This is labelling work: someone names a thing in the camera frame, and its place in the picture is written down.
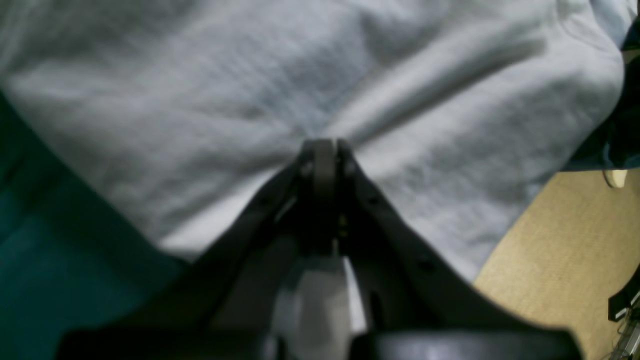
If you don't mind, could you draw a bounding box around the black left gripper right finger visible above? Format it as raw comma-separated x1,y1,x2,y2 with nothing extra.
337,140,582,360

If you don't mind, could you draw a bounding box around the white sneaker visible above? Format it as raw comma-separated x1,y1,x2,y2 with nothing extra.
602,170,628,189

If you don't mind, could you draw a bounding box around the teal table cloth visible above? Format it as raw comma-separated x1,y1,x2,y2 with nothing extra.
0,96,186,360

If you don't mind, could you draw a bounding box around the white T-shirt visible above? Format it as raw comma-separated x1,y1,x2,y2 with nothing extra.
1,0,637,281

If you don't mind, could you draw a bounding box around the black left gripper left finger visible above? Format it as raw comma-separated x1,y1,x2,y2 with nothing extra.
55,139,336,360

